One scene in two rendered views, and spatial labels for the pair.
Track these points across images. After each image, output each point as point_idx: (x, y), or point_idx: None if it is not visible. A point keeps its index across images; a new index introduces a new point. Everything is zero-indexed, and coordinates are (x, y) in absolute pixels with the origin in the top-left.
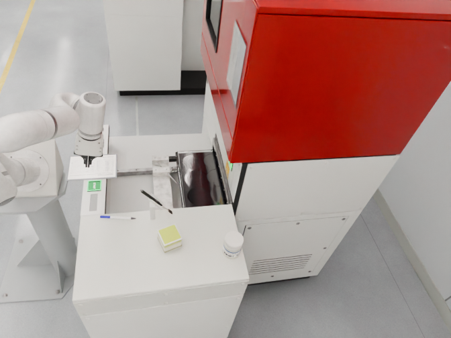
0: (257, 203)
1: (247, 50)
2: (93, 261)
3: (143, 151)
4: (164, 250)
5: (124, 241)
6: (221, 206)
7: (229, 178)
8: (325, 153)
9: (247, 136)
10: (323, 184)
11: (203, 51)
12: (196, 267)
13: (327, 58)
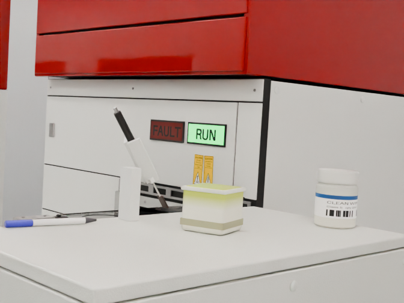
0: (290, 208)
1: None
2: (71, 255)
3: None
4: (222, 219)
5: (109, 236)
6: None
7: (217, 176)
8: (357, 74)
9: (267, 5)
10: (367, 160)
11: (50, 58)
12: (308, 238)
13: None
